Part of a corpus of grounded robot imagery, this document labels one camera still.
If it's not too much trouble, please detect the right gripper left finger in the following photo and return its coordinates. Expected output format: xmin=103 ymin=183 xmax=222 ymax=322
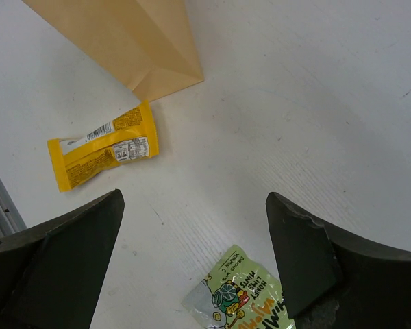
xmin=0 ymin=189 xmax=125 ymax=328

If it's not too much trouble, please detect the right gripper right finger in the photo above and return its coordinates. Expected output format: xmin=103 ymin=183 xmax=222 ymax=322
xmin=266 ymin=192 xmax=411 ymax=328

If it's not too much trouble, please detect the yellow snack bar wrapper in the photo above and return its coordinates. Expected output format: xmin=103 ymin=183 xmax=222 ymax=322
xmin=47 ymin=101 xmax=159 ymax=192

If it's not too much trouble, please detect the brown paper bag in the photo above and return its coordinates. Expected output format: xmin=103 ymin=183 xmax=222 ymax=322
xmin=26 ymin=0 xmax=204 ymax=101

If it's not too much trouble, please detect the green mint sachet right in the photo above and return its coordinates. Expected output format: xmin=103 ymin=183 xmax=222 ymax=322
xmin=182 ymin=245 xmax=296 ymax=329

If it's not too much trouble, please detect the aluminium front rail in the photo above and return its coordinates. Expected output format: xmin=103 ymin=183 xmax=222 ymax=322
xmin=0 ymin=154 xmax=27 ymax=243

